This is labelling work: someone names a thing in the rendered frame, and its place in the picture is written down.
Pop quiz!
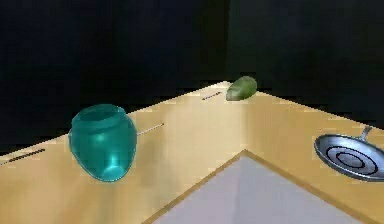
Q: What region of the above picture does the tan wooden worktop counter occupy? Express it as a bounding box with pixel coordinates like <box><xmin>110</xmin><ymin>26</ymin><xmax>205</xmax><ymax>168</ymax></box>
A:
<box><xmin>0</xmin><ymin>80</ymin><xmax>384</xmax><ymax>224</ymax></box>

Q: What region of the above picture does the green oval vegetable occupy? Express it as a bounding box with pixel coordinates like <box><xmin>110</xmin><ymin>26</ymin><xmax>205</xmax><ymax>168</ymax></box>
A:
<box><xmin>225</xmin><ymin>75</ymin><xmax>258</xmax><ymax>102</ymax></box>

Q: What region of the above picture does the teal glass vase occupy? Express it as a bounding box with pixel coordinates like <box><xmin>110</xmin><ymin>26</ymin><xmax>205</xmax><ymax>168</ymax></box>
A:
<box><xmin>68</xmin><ymin>103</ymin><xmax>138</xmax><ymax>183</ymax></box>

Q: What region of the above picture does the grey metal frying pan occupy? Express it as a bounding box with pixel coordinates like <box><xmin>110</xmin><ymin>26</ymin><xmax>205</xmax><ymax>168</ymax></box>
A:
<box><xmin>313</xmin><ymin>125</ymin><xmax>384</xmax><ymax>183</ymax></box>

